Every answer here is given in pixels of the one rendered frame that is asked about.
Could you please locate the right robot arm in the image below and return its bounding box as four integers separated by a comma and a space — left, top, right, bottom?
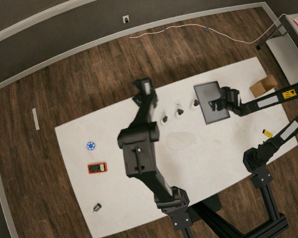
220, 83, 298, 171

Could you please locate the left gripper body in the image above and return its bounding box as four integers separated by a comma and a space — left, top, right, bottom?
133, 93, 141, 105

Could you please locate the white pump bottle with black pump head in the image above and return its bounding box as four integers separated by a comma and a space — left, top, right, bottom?
160, 116, 168, 126
174, 109, 184, 120
189, 99, 200, 111

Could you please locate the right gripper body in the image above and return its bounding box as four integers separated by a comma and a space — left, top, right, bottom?
212, 97, 227, 111

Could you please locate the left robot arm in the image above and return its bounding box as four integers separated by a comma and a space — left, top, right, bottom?
117, 77, 187, 213

